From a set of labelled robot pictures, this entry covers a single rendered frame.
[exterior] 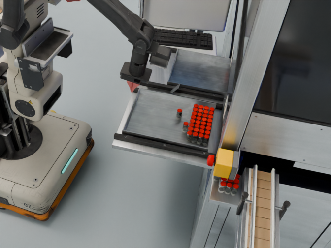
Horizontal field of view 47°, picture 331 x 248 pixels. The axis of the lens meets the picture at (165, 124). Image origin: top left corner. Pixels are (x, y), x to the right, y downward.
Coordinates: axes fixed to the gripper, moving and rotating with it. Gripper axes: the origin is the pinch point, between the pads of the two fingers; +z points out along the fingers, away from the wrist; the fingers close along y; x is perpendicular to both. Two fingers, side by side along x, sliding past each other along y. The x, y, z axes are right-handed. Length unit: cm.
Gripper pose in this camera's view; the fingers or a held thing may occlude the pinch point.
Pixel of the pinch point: (132, 89)
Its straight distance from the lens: 140.4
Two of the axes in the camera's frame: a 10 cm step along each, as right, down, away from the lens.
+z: -2.3, 6.4, 7.3
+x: 1.9, -7.1, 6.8
